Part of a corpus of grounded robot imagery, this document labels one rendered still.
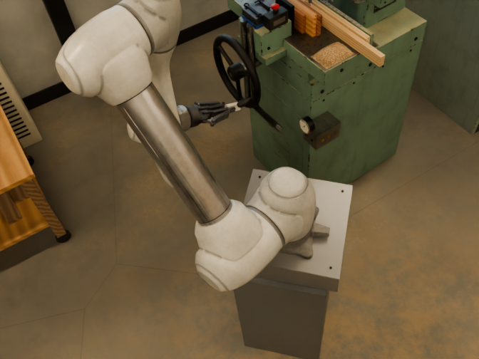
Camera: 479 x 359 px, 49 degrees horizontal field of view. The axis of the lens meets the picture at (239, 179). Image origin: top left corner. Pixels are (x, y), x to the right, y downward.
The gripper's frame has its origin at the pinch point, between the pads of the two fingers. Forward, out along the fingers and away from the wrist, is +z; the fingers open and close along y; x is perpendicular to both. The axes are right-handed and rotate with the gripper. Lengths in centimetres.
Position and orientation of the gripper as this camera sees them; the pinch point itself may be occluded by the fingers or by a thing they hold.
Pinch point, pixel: (233, 107)
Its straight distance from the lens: 193.0
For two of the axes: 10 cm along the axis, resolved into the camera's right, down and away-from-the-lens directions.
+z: 8.0, -2.5, 5.5
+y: -5.6, -6.3, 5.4
